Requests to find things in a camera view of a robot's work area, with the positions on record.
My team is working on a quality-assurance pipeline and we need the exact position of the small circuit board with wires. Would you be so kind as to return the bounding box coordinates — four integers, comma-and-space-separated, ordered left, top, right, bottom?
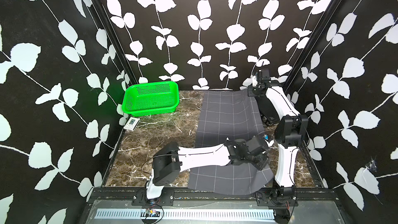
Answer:
142, 208, 161, 219

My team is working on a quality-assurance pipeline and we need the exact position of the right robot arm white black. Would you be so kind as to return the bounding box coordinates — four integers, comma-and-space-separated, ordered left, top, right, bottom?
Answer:
248, 68, 308, 201

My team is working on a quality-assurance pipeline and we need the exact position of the black tablet device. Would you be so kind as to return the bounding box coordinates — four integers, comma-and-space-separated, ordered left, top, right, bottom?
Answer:
255, 95, 280, 125

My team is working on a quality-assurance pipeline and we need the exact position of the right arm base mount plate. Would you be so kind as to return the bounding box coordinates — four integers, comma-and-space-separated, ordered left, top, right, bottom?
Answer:
254, 188, 297, 209

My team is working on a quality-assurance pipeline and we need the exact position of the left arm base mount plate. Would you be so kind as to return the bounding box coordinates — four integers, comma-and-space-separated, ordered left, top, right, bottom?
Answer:
132, 188, 175, 206

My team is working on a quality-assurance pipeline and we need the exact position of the green plastic basket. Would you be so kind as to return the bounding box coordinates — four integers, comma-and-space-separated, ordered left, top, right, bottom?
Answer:
121, 82, 180, 117

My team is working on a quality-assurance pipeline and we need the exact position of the dark grey grid pillowcase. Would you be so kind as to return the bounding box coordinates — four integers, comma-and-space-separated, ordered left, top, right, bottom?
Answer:
188, 90, 274, 196

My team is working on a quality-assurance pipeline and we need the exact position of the white perforated rail strip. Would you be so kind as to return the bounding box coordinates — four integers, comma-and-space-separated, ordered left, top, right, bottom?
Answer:
94, 208, 275, 222

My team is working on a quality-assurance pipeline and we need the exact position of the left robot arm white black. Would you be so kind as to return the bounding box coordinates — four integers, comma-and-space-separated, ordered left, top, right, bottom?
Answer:
146, 135, 273, 200

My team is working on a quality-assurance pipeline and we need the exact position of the small white thermometer display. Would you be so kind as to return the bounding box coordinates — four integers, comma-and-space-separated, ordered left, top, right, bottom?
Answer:
123, 117, 140, 131

